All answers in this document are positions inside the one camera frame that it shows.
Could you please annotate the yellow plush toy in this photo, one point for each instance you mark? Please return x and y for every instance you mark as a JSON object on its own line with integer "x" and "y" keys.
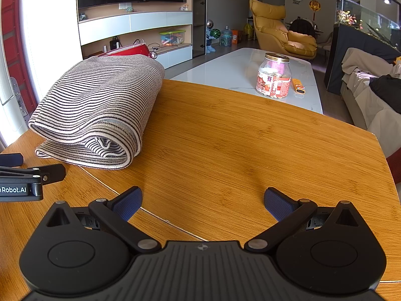
{"x": 398, "y": 61}

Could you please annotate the blue and white robot toy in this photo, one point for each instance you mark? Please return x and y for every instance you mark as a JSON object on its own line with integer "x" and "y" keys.
{"x": 210, "y": 45}

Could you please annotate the red garment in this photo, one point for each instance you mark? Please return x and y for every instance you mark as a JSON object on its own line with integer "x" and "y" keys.
{"x": 395, "y": 167}

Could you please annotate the black jacket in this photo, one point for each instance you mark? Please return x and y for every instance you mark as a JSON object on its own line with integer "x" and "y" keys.
{"x": 387, "y": 91}

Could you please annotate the green striped ball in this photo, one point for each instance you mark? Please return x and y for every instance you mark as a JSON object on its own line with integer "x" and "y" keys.
{"x": 215, "y": 33}

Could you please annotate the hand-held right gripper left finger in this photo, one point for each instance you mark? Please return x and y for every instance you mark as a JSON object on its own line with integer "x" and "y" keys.
{"x": 127, "y": 205}

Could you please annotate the black router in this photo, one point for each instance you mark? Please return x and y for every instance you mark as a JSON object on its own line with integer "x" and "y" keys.
{"x": 115, "y": 44}

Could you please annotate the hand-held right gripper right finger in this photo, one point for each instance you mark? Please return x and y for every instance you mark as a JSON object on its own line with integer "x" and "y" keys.
{"x": 278, "y": 203}

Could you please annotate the glass jar with gold lid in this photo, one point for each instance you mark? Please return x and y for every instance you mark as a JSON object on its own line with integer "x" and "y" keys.
{"x": 274, "y": 81}

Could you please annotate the dark fish tank cabinet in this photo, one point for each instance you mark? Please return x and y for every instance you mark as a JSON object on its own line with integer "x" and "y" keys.
{"x": 336, "y": 56}

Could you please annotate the red mini fridge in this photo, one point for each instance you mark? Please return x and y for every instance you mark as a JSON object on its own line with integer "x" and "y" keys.
{"x": 131, "y": 50}

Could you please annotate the yellow armchair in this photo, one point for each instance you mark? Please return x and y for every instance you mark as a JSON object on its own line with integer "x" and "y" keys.
{"x": 275, "y": 28}

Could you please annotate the dark glass display cabinet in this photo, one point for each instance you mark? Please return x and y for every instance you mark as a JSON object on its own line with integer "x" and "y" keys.
{"x": 199, "y": 15}

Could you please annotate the orange carton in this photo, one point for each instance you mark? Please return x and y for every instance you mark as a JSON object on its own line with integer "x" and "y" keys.
{"x": 236, "y": 36}

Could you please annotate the striped shirt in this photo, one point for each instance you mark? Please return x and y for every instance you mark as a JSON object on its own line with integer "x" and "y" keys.
{"x": 94, "y": 106}

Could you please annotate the clear storage box green lid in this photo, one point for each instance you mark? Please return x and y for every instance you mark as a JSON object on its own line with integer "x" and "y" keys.
{"x": 172, "y": 37}

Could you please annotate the white and wood TV cabinet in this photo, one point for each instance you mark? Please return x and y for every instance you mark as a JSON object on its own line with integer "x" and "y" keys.
{"x": 141, "y": 22}

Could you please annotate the beige throw cloth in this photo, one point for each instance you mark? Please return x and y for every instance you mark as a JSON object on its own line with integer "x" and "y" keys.
{"x": 357, "y": 61}

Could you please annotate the white marble coffee table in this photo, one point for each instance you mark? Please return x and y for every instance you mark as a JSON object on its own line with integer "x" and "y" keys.
{"x": 225, "y": 65}

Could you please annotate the glass fish tank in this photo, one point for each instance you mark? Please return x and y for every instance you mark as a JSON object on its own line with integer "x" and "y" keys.
{"x": 369, "y": 15}

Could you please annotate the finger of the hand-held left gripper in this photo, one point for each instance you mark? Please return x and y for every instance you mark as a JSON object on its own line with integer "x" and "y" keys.
{"x": 11, "y": 160}
{"x": 53, "y": 172}

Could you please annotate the small orange device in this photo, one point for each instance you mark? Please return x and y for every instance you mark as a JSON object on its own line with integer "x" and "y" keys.
{"x": 298, "y": 87}

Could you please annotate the red gold hanging ornament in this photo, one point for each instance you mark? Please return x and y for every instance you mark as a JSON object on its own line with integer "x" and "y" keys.
{"x": 314, "y": 5}

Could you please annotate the yellow green bag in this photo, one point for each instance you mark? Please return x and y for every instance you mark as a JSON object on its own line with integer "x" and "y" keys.
{"x": 248, "y": 31}

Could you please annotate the blue water bottle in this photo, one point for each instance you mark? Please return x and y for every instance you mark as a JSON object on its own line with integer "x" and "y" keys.
{"x": 226, "y": 37}

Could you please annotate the black backpack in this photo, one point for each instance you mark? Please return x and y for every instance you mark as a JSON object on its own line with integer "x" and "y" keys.
{"x": 300, "y": 26}

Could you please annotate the grey sofa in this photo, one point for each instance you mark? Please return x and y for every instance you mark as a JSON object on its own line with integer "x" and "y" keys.
{"x": 360, "y": 109}

